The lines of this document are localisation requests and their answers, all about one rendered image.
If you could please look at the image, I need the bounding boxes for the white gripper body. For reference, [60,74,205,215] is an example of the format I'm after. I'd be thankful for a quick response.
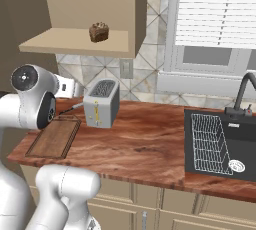
[69,79,85,99]

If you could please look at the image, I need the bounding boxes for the wooden cutting board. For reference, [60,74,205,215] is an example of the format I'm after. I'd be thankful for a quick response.
[24,113,83,160]

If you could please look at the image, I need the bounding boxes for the brown bread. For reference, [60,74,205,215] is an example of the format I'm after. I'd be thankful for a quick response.
[88,21,111,44]

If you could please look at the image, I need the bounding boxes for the beige cabinet door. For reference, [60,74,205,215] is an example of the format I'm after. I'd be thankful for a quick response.
[0,0,60,94]

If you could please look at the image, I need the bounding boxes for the thin grey and black rod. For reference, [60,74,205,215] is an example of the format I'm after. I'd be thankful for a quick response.
[58,104,85,115]

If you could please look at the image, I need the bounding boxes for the grey toaster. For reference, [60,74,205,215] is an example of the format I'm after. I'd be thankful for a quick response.
[82,78,121,129]

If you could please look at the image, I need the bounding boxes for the narrow beige cupboard panel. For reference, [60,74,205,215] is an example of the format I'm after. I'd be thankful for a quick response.
[133,182,165,210]

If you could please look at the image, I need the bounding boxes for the beige cupboard door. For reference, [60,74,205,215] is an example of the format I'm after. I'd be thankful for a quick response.
[157,208,256,230]
[87,201,161,230]

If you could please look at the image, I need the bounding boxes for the window with white blinds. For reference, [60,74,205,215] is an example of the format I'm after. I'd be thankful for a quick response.
[156,0,256,101]

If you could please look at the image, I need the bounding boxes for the black tap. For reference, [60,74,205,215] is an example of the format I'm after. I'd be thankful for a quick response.
[223,71,256,122]

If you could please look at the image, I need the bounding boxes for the black sink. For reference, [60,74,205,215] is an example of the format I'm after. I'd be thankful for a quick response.
[183,108,256,184]

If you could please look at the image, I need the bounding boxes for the wide beige drawer front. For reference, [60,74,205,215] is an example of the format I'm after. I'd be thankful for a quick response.
[161,187,256,227]

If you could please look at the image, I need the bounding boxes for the grey wall outlet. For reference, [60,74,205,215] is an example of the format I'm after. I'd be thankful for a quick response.
[119,58,135,80]

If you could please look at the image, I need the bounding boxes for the open beige wall cabinet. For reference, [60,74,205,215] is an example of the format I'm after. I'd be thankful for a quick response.
[0,0,149,59]

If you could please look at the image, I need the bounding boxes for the white wire rack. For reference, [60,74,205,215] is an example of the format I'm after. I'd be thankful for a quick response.
[190,112,235,176]

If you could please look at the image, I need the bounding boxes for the grey cupboard handle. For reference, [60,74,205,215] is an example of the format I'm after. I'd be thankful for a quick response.
[141,210,148,230]

